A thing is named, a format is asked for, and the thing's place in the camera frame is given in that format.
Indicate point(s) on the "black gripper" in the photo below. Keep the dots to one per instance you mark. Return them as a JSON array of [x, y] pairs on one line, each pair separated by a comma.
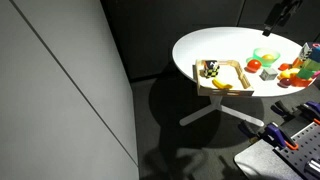
[[289, 7]]

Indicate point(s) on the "blue block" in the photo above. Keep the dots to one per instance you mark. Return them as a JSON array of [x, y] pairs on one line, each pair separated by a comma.
[[315, 53]]

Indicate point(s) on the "grey block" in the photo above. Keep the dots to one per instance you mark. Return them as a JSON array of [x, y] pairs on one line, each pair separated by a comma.
[[268, 74]]

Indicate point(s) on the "yellow green block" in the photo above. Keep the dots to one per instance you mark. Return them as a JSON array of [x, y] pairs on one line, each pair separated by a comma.
[[312, 64]]

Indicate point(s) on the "wooden tray box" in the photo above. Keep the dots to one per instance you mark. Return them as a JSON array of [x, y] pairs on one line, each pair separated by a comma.
[[230, 79]]

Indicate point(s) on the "green translucent bowl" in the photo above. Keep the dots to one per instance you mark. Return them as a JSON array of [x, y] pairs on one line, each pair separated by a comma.
[[260, 53]]

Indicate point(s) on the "small red toy fruit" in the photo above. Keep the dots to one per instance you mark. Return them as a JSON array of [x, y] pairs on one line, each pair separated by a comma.
[[284, 66]]

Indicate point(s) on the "red toy tomato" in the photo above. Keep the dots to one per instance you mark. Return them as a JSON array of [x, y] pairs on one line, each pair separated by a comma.
[[254, 64]]

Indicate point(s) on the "dark red toy plum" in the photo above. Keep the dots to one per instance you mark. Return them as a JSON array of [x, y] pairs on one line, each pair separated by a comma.
[[285, 82]]

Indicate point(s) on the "pink block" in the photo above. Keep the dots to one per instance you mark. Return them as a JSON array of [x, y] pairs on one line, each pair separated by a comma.
[[316, 74]]

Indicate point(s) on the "black yellow checkered block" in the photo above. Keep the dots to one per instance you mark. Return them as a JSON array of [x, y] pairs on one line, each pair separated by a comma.
[[211, 69]]

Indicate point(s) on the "yellow toy banana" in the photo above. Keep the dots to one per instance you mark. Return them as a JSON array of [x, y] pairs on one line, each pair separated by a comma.
[[220, 84]]

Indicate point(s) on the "purple clamp orange trigger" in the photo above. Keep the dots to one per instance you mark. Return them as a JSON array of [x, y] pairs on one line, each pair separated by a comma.
[[308, 110], [278, 135]]

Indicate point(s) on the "silver metal bar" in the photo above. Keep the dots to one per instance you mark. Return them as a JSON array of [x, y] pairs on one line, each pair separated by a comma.
[[313, 167]]

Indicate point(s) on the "white table pedestal base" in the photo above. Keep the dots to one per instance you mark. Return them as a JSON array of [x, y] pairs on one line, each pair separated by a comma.
[[217, 108]]

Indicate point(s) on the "grey base plate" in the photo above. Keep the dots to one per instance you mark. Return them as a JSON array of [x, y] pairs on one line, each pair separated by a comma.
[[260, 161]]

